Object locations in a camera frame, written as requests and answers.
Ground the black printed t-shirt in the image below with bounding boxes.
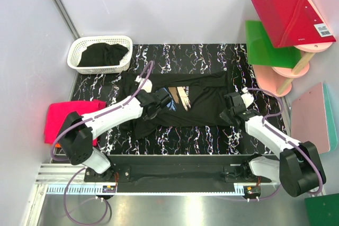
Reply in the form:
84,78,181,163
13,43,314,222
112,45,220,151
119,70,235,139

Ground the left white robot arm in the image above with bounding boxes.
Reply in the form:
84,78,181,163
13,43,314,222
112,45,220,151
56,79,171,174

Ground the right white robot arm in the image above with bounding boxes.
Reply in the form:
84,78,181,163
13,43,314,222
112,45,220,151
220,88,326,197

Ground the black marble pattern mat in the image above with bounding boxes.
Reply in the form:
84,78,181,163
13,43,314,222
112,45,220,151
70,43,289,155

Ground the green plastic sheet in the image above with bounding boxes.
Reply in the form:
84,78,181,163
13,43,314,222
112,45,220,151
245,21,301,68

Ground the white plastic laundry basket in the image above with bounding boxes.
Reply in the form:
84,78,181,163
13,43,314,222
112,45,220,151
67,35,133,75

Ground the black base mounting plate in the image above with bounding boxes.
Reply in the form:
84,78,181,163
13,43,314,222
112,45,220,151
84,155,271,195

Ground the black shirt in basket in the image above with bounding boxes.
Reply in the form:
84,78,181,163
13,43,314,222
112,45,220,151
77,43,129,67

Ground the pink clipboard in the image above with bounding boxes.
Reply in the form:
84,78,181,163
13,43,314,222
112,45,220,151
291,82,329,154

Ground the teal board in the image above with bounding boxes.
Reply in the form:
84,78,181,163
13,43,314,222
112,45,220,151
321,82,338,152

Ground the folded pink t-shirt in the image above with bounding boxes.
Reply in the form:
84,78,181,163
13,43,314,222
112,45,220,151
44,100,106,145

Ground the red plastic folder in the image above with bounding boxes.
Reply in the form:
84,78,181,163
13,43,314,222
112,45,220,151
251,0,336,48

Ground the dark green board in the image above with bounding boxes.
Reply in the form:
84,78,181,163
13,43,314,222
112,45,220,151
305,194,339,226

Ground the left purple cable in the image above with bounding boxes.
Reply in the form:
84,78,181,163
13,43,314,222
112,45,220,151
49,60,155,225

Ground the purple cable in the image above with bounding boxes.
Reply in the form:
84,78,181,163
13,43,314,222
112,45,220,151
242,87,327,202
49,60,155,225

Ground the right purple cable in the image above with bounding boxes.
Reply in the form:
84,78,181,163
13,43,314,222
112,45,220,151
242,87,327,202

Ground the aluminium rail frame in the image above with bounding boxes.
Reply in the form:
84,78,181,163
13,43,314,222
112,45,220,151
23,164,326,226

